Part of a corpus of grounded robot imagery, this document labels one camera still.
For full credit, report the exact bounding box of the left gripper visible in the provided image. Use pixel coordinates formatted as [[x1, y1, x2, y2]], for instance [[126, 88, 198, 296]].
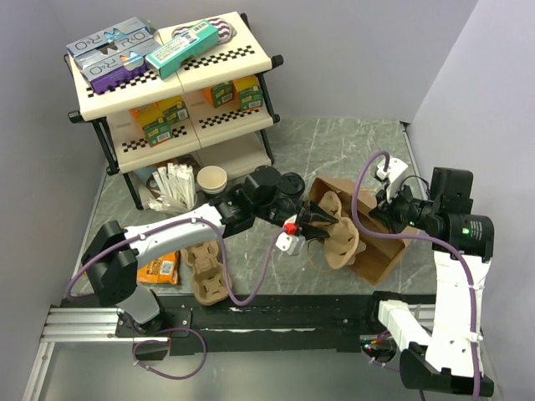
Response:
[[254, 198, 337, 242]]

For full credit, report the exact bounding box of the cardboard cup carrier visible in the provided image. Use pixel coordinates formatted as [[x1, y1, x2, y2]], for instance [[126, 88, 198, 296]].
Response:
[[313, 190, 366, 270], [181, 241, 229, 306]]

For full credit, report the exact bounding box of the brown paper bag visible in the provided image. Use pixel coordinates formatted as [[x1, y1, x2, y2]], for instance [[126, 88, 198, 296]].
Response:
[[308, 178, 410, 286]]

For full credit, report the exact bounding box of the black plastic cup lid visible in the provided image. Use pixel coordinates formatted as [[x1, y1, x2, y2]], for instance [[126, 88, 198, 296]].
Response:
[[278, 172, 305, 198]]

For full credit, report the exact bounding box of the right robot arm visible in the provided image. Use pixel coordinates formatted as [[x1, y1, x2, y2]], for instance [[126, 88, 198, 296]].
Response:
[[364, 159, 495, 400]]

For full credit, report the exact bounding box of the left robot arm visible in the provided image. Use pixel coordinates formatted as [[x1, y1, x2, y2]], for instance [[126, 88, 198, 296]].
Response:
[[82, 166, 338, 336]]

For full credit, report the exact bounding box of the purple wavy round pack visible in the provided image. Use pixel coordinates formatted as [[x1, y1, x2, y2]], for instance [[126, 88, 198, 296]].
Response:
[[171, 17, 236, 44]]

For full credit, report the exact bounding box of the stacked paper cup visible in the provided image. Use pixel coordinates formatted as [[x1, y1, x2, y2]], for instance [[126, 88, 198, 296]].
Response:
[[196, 165, 227, 198]]

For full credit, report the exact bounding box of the cup of straws and napkins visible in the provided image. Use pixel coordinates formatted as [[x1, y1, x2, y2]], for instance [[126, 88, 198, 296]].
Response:
[[147, 163, 197, 213]]

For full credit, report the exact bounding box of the cream three-tier shelf rack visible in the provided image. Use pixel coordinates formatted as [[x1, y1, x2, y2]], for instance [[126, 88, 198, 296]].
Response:
[[64, 12, 283, 210]]

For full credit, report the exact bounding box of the yellow green box right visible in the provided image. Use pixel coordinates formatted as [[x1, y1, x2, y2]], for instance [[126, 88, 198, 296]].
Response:
[[233, 75, 263, 111]]

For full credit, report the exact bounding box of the orange snack bag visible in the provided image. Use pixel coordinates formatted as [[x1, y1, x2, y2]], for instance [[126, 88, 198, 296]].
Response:
[[137, 251, 181, 285]]

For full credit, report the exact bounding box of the orange green box right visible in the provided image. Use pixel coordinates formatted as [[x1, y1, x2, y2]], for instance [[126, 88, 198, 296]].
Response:
[[201, 81, 234, 108]]

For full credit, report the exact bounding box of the yellow green snack box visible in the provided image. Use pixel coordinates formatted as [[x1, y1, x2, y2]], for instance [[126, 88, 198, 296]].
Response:
[[140, 95, 189, 147]]

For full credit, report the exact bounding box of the orange green snack box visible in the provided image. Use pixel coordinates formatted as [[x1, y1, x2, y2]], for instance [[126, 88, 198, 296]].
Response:
[[129, 103, 166, 128]]

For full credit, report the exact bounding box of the teal carton box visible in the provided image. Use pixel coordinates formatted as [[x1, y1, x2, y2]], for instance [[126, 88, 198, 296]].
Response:
[[145, 20, 219, 79]]

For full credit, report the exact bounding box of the purple RO box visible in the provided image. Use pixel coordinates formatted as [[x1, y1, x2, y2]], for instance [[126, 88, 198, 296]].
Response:
[[74, 37, 160, 94]]

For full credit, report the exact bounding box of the silver blue RO box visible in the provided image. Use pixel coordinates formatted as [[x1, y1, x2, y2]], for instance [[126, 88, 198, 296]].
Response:
[[66, 17, 156, 58]]

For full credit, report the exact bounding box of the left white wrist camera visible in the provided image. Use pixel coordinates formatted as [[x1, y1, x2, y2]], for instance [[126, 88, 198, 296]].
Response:
[[275, 222, 306, 256]]

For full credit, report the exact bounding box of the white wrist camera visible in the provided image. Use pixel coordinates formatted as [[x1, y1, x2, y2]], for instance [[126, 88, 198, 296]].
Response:
[[275, 222, 306, 256], [375, 158, 409, 203]]

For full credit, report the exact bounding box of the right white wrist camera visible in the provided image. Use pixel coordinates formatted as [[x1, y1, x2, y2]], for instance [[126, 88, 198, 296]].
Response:
[[375, 158, 409, 203]]

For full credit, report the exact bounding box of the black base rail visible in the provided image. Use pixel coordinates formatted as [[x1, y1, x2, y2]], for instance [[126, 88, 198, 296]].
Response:
[[41, 292, 440, 357]]

